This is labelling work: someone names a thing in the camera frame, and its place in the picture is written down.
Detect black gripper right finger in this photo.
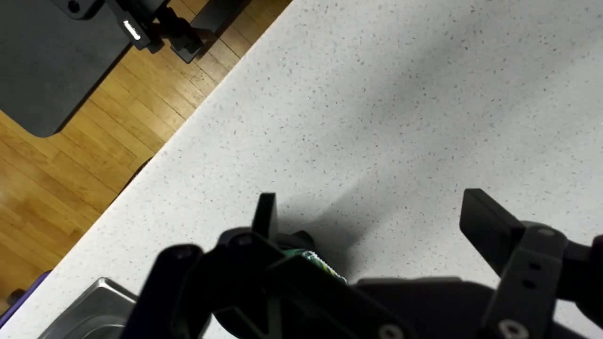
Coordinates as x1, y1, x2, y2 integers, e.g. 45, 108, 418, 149
460, 187, 603, 339

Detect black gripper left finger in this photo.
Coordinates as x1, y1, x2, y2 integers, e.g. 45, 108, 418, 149
118, 192, 392, 339

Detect stainless steel double sink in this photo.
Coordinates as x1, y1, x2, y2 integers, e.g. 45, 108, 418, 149
36, 277, 215, 339

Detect black stand leg white label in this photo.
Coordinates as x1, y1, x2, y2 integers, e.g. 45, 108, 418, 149
105, 0, 154, 51

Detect grey floor mat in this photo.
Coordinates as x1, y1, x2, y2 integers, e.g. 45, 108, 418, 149
0, 0, 137, 140

